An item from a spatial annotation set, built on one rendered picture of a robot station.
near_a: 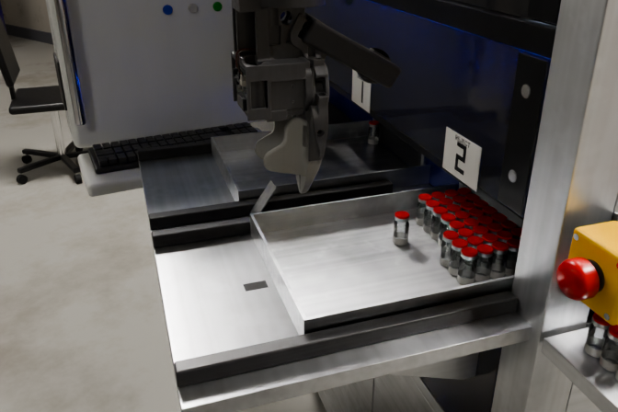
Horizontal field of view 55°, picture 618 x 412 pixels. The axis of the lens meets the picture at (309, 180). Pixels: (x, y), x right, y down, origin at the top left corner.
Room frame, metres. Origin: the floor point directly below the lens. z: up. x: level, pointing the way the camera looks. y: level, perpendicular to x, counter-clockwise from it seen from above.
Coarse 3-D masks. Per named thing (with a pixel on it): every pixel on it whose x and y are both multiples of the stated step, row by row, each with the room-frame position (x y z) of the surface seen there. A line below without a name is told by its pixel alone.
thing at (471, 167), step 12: (456, 132) 0.74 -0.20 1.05; (444, 144) 0.76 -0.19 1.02; (456, 144) 0.73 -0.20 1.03; (468, 144) 0.71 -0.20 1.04; (444, 156) 0.76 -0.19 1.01; (468, 156) 0.70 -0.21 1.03; (480, 156) 0.68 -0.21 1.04; (444, 168) 0.75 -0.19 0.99; (468, 168) 0.70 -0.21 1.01; (468, 180) 0.70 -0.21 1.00
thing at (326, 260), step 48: (432, 192) 0.85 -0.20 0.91; (288, 240) 0.74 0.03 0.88; (336, 240) 0.74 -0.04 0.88; (384, 240) 0.74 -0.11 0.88; (432, 240) 0.74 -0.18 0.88; (288, 288) 0.58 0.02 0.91; (336, 288) 0.62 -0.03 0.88; (384, 288) 0.62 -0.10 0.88; (432, 288) 0.62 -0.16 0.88; (480, 288) 0.59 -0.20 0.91
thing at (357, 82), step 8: (352, 72) 1.08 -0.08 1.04; (352, 80) 1.08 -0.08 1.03; (360, 80) 1.04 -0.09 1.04; (352, 88) 1.08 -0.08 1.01; (360, 88) 1.04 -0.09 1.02; (368, 88) 1.01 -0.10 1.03; (352, 96) 1.08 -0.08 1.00; (360, 96) 1.04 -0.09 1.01; (368, 96) 1.01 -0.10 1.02; (360, 104) 1.04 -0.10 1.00; (368, 104) 1.01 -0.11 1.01
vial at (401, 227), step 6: (396, 222) 0.73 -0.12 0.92; (402, 222) 0.73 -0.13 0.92; (408, 222) 0.74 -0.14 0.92; (396, 228) 0.73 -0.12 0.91; (402, 228) 0.73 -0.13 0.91; (408, 228) 0.73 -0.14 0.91; (396, 234) 0.73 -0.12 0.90; (402, 234) 0.73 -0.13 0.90; (396, 240) 0.73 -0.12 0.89; (402, 240) 0.73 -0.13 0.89
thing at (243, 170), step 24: (360, 120) 1.18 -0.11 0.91; (216, 144) 1.04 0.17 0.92; (240, 144) 1.10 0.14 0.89; (336, 144) 1.13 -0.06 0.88; (360, 144) 1.13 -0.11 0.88; (240, 168) 1.01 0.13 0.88; (264, 168) 1.01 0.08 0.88; (336, 168) 1.01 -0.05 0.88; (360, 168) 1.01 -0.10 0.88; (384, 168) 1.01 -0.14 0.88; (408, 168) 0.93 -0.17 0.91; (240, 192) 0.84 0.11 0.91; (288, 192) 0.86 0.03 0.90
